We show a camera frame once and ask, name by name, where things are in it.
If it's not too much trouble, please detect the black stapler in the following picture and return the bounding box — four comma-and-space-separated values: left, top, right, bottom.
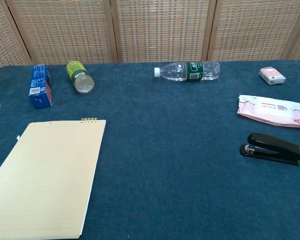
239, 132, 300, 167

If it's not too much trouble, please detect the small pink tissue pack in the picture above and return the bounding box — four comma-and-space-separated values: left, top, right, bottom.
258, 66, 287, 85

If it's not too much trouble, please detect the bottle with yellow-green label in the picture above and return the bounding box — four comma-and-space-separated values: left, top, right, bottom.
66, 59, 96, 96

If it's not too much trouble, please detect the blue toothpaste box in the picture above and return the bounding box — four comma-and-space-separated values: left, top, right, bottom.
28, 63, 53, 110

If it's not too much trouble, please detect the beige folder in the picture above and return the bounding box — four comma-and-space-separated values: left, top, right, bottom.
0, 116, 107, 240

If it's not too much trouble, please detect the woven folding screen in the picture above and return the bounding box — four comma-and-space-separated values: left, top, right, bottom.
0, 0, 300, 74

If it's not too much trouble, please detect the clear water bottle green label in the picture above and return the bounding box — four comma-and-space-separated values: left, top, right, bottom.
153, 60, 221, 82

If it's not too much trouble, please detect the pink wet wipes pack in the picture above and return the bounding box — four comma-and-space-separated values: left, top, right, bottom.
236, 94, 300, 129

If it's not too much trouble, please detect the blue table cloth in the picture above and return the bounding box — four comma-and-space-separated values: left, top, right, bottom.
0, 59, 300, 240

